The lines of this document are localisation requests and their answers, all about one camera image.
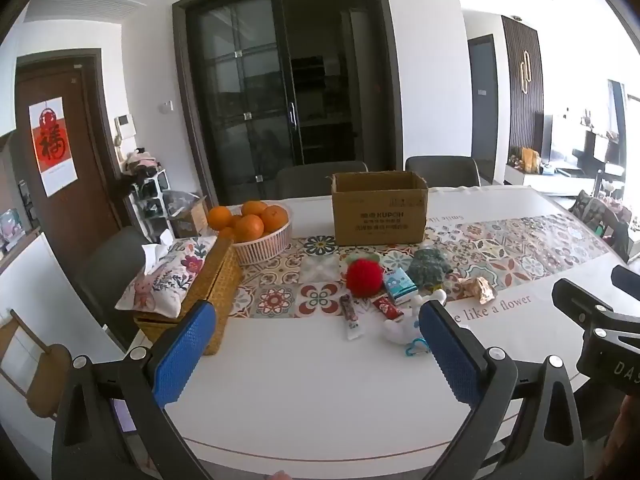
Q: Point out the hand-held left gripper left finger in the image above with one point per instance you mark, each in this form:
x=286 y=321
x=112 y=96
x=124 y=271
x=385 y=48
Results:
x=185 y=352

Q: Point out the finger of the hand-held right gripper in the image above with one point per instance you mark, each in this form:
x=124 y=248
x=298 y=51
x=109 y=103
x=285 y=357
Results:
x=590 y=310
x=627 y=280

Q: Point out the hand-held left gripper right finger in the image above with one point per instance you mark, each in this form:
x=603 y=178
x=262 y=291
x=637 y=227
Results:
x=450 y=355

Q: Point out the white plush toy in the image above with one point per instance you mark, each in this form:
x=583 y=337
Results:
x=400 y=327

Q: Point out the brown snack packet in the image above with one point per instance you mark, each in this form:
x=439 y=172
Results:
x=477 y=291

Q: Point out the blue tissue pack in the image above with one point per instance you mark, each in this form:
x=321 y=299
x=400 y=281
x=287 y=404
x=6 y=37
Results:
x=400 y=286

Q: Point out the red strawberry plush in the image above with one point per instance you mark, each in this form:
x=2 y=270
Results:
x=365 y=277

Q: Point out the brown cardboard box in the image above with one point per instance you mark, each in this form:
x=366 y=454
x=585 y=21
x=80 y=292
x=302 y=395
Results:
x=380 y=220

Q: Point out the chair with patterned cushion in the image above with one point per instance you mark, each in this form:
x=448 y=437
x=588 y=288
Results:
x=600 y=220

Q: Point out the red snack bar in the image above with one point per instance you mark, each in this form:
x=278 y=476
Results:
x=387 y=307

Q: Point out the woven wicker tissue box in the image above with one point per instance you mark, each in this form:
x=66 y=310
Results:
x=215 y=280

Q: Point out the floral tissue box cover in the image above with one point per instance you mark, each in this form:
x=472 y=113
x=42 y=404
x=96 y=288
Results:
x=167 y=275

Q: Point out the long tube sachet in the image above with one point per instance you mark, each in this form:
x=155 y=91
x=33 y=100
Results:
x=350 y=317

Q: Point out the patterned table runner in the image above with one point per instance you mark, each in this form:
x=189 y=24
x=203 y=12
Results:
x=500 y=250

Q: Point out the grey dining chair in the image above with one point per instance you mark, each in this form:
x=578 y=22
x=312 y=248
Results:
x=442 y=170
x=110 y=270
x=320 y=180

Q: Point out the white fruit basket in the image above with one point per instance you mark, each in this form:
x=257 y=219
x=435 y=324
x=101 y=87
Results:
x=262 y=250

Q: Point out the open cardboard box with bag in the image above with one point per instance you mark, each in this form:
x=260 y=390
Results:
x=187 y=215

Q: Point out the white tablecloth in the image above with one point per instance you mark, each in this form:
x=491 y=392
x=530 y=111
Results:
x=310 y=410

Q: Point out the white tv cabinet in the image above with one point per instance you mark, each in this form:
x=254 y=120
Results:
x=535 y=177

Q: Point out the wooden chair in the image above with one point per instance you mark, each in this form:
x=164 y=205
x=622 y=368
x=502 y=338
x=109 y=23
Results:
x=45 y=375

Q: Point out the pile of oranges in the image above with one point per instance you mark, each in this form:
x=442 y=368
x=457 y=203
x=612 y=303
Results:
x=250 y=225

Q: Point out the white shoe rack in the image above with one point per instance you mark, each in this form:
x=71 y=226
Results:
x=145 y=205

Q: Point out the pile of clothes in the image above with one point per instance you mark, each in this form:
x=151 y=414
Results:
x=140 y=162

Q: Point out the brown entrance door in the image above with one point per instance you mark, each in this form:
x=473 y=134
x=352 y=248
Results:
x=85 y=160

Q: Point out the dark interior door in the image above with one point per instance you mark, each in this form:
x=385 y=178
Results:
x=484 y=105

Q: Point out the dark glass sliding door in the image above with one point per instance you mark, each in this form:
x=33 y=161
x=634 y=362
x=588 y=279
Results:
x=280 y=90

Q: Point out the dark slatted wall panel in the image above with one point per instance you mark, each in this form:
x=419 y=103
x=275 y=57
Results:
x=522 y=85

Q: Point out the white wall intercom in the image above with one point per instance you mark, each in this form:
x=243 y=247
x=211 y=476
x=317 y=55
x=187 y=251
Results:
x=125 y=130

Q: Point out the red and white wall calendar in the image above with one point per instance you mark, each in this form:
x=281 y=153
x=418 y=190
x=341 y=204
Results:
x=52 y=145

